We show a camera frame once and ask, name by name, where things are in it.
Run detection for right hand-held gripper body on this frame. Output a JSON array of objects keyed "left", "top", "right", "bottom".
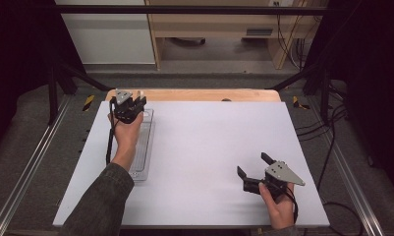
[{"left": 243, "top": 160, "right": 307, "bottom": 202}]

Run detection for black horizontal frame bar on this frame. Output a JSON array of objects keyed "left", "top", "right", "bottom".
[{"left": 53, "top": 4, "right": 330, "bottom": 15}]

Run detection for white wall power outlet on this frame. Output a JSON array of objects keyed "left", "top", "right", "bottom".
[{"left": 268, "top": 0, "right": 294, "bottom": 8}]

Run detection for black floor cables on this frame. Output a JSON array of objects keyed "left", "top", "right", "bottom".
[{"left": 295, "top": 82, "right": 366, "bottom": 236}]

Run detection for black curtain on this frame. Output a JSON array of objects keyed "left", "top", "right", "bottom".
[
  {"left": 302, "top": 0, "right": 394, "bottom": 198},
  {"left": 0, "top": 0, "right": 87, "bottom": 158}
]

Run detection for black frame leg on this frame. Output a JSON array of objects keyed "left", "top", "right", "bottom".
[
  {"left": 268, "top": 61, "right": 334, "bottom": 126},
  {"left": 46, "top": 61, "right": 114, "bottom": 126}
]

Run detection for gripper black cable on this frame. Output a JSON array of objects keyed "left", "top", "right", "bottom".
[
  {"left": 272, "top": 181, "right": 300, "bottom": 225},
  {"left": 104, "top": 97, "right": 118, "bottom": 166}
]

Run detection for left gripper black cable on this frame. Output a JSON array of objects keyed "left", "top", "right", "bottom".
[{"left": 104, "top": 97, "right": 118, "bottom": 166}]

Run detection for light wooden desk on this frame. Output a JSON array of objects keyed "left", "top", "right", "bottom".
[{"left": 144, "top": 0, "right": 330, "bottom": 71}]

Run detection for clear acrylic tray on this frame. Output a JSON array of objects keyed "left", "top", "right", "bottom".
[{"left": 128, "top": 90, "right": 156, "bottom": 182}]

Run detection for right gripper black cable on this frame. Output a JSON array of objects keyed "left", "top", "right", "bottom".
[{"left": 272, "top": 181, "right": 300, "bottom": 225}]

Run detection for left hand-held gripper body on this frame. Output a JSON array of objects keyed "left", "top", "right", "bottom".
[{"left": 109, "top": 89, "right": 143, "bottom": 125}]

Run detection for aluminium floor rail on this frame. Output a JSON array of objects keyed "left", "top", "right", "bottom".
[
  {"left": 0, "top": 93, "right": 73, "bottom": 236},
  {"left": 306, "top": 97, "right": 386, "bottom": 236}
]

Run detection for person's right hand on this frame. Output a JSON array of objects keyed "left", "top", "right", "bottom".
[{"left": 257, "top": 181, "right": 296, "bottom": 230}]

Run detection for yellow black hazard tape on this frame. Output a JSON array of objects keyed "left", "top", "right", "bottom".
[
  {"left": 82, "top": 94, "right": 96, "bottom": 112},
  {"left": 292, "top": 95, "right": 311, "bottom": 110}
]

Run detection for grey desk handle plate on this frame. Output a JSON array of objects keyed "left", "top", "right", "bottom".
[{"left": 246, "top": 28, "right": 274, "bottom": 36}]

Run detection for person's left hand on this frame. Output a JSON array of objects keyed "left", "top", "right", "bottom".
[{"left": 108, "top": 111, "right": 145, "bottom": 163}]

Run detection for bundle of black desk cables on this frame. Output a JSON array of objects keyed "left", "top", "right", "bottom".
[{"left": 275, "top": 13, "right": 310, "bottom": 71}]

